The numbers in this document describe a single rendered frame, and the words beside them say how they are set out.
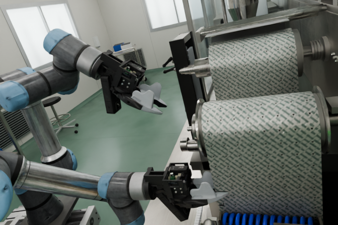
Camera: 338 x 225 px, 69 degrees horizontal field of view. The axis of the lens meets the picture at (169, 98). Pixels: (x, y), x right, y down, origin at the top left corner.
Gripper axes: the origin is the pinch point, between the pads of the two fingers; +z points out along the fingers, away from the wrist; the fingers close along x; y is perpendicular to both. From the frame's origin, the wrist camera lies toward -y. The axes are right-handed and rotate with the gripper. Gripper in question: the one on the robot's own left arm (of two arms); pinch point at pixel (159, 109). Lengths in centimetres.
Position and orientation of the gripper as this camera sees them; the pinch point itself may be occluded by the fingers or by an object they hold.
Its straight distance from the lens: 66.8
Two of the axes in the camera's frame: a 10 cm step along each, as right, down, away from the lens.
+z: 8.6, 5.0, -0.4
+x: 2.7, -4.0, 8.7
